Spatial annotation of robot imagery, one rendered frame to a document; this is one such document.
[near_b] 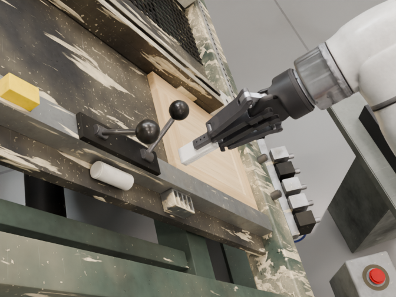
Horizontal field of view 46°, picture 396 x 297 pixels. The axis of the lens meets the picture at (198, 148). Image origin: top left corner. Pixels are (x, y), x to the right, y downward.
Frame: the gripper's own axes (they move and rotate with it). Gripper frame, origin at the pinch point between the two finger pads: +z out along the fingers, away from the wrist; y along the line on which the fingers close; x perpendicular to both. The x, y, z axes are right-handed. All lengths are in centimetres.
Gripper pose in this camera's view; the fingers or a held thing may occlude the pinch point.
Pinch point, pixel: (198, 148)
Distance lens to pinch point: 78.9
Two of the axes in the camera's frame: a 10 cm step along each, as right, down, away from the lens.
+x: -2.4, -8.2, 5.2
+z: -8.1, 4.6, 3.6
